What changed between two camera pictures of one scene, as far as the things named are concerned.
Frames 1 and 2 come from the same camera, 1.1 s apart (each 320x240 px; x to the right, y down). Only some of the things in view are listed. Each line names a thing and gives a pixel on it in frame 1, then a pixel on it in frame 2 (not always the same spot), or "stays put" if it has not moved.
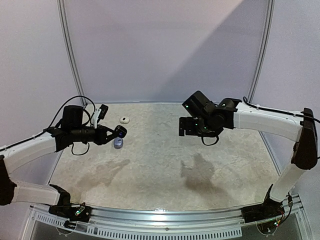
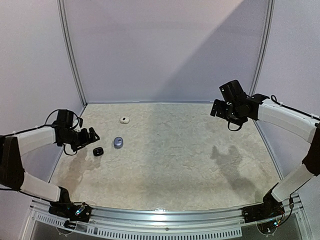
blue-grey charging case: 118,143 stays put
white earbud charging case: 124,120 stays put
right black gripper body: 186,126 → 221,109
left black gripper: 101,138 → 86,140
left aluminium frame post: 61,10 stays put
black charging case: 122,131 → 98,151
